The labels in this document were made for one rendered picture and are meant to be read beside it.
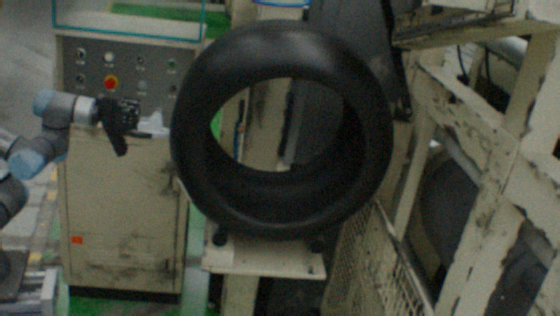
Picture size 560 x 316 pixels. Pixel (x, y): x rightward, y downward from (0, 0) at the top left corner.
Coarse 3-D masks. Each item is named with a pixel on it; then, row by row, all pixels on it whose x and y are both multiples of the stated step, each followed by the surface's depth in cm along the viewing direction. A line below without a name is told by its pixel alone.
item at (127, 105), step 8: (96, 104) 129; (104, 104) 129; (112, 104) 129; (120, 104) 130; (128, 104) 132; (136, 104) 132; (96, 112) 128; (104, 112) 130; (112, 112) 130; (120, 112) 128; (128, 112) 130; (136, 112) 129; (96, 120) 130; (104, 120) 131; (112, 120) 131; (120, 120) 129; (128, 120) 131; (136, 120) 131; (120, 128) 131; (128, 128) 131; (136, 128) 136
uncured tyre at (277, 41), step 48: (240, 48) 119; (288, 48) 118; (336, 48) 121; (192, 96) 121; (384, 96) 128; (192, 144) 125; (336, 144) 160; (384, 144) 130; (192, 192) 131; (240, 192) 161; (288, 192) 164; (336, 192) 156; (288, 240) 143
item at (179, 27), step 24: (72, 0) 176; (96, 0) 176; (120, 0) 177; (144, 0) 178; (168, 0) 179; (192, 0) 180; (72, 24) 179; (96, 24) 180; (120, 24) 181; (144, 24) 182; (168, 24) 183; (192, 24) 184
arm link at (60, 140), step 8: (48, 128) 128; (56, 128) 129; (64, 128) 130; (40, 136) 126; (48, 136) 127; (56, 136) 129; (64, 136) 131; (56, 144) 128; (64, 144) 132; (56, 152) 128; (64, 152) 134; (56, 160) 133; (64, 160) 135
